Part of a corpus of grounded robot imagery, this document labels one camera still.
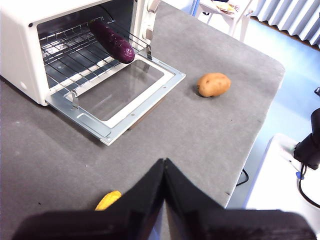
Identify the cream white toaster oven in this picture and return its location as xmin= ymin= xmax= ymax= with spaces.
xmin=0 ymin=0 xmax=161 ymax=107

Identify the pale pleated curtain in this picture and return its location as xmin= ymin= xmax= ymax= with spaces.
xmin=251 ymin=0 xmax=320 ymax=50

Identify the yellow corn cob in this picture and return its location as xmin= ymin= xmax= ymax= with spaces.
xmin=94 ymin=190 xmax=123 ymax=212

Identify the brown potato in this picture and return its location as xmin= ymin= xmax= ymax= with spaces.
xmin=196 ymin=72 xmax=232 ymax=98

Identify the beige oven knob upright pointer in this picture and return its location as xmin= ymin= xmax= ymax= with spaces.
xmin=144 ymin=24 xmax=154 ymax=41

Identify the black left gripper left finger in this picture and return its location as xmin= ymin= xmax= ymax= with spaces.
xmin=11 ymin=157 xmax=166 ymax=240

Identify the metal wire oven rack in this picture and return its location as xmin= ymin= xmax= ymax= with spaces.
xmin=38 ymin=16 xmax=153 ymax=111

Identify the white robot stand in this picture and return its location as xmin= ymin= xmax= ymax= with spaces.
xmin=246 ymin=133 xmax=320 ymax=211

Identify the black cable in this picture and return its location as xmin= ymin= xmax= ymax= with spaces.
xmin=236 ymin=168 xmax=250 ymax=187
xmin=298 ymin=163 xmax=320 ymax=208

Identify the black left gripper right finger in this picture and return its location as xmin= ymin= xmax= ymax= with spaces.
xmin=165 ymin=157 xmax=318 ymax=240

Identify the white plastic chair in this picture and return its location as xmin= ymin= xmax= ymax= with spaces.
xmin=193 ymin=0 xmax=255 ymax=42

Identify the oven door with beige handle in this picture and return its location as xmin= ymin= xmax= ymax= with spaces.
xmin=44 ymin=53 xmax=187 ymax=147

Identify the dark purple eggplant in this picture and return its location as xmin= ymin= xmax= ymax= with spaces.
xmin=89 ymin=19 xmax=136 ymax=65

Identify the beige oven knob slanted pointer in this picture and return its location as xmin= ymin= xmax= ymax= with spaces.
xmin=146 ymin=0 xmax=161 ymax=13

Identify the orange yellow packet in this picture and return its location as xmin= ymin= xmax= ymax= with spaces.
xmin=216 ymin=2 xmax=237 ymax=13

